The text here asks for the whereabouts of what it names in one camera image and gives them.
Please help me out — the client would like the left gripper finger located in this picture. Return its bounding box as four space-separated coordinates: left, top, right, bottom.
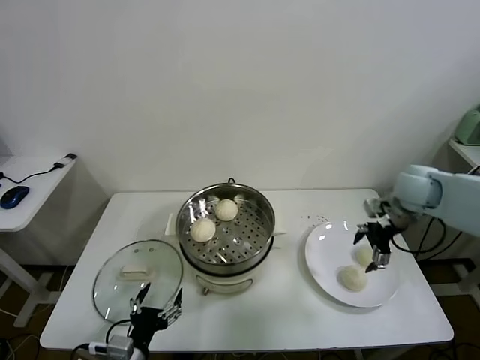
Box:
129 281 152 315
159 286 185 324

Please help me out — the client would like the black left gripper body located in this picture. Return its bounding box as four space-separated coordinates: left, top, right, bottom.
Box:
129 307 168 348

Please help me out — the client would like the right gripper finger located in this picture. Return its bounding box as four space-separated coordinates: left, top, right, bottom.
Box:
352 223 371 245
364 250 392 274

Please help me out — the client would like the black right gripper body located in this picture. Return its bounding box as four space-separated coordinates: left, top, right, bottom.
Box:
367 223 395 254

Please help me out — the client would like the round glass pot lid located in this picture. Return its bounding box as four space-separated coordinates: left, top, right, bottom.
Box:
91 239 184 324

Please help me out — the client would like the white steamed baozi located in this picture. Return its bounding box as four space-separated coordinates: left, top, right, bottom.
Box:
337 264 368 292
190 218 217 243
214 199 239 223
354 245 376 268

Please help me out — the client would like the stainless steel steamer basket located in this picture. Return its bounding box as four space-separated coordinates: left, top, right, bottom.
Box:
164 182 277 277

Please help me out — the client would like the white round plate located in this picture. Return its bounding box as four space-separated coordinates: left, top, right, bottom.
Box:
304 221 399 308

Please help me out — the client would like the cream electric cooker base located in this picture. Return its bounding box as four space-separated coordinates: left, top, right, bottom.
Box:
178 232 286 297

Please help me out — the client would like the pale green appliance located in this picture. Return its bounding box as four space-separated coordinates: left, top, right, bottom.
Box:
451 106 480 147

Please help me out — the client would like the white side table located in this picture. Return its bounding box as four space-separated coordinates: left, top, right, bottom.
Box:
0 153 78 329

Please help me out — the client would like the small silver black adapter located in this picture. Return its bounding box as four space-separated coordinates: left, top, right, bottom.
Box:
52 153 77 170

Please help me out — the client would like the blue computer mouse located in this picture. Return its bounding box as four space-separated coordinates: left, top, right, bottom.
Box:
0 186 30 210

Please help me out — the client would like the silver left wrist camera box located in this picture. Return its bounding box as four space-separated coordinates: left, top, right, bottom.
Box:
106 334 134 359

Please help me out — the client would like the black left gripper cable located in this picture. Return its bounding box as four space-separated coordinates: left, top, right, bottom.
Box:
70 318 132 360

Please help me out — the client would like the thin black desk cable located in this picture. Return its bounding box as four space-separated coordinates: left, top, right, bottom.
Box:
0 164 57 187

